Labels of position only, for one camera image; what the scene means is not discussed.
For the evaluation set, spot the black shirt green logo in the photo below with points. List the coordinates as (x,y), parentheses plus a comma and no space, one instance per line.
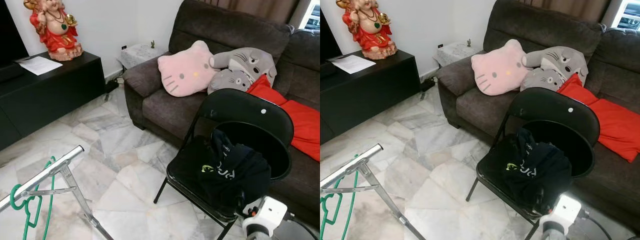
(535,175)
(235,175)

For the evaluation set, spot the green plastic hanger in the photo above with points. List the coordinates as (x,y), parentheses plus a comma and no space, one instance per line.
(354,200)
(12,195)

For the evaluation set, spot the red cushion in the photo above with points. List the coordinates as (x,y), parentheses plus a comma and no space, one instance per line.
(610,125)
(300,125)

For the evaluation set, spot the black TV console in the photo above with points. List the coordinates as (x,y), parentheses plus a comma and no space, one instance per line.
(50,100)
(365,100)

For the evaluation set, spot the black soundbar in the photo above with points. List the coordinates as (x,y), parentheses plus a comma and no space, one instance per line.
(9,72)
(325,70)

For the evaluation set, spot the silver metal clothes rack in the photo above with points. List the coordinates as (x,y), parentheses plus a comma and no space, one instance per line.
(355,162)
(50,172)

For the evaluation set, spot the white paper sheet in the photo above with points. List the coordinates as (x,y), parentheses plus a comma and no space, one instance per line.
(39,65)
(352,64)

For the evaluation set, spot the large grey plush toy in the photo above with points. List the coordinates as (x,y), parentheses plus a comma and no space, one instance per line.
(567,59)
(255,60)

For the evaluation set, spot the small grey plush toy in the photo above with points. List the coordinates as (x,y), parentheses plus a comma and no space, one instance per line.
(232,82)
(545,80)

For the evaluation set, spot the window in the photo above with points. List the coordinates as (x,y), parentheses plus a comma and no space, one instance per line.
(627,15)
(312,15)

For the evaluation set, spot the brown curtain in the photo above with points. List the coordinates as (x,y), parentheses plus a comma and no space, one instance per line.
(260,7)
(570,7)

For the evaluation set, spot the pink cat face pillow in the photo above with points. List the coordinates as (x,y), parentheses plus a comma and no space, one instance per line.
(187,72)
(500,72)

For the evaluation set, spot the side table white cloth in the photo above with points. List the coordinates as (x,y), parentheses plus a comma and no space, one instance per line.
(455,52)
(140,54)

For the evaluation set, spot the dark brown fabric sofa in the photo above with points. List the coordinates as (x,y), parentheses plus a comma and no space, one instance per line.
(165,105)
(475,105)

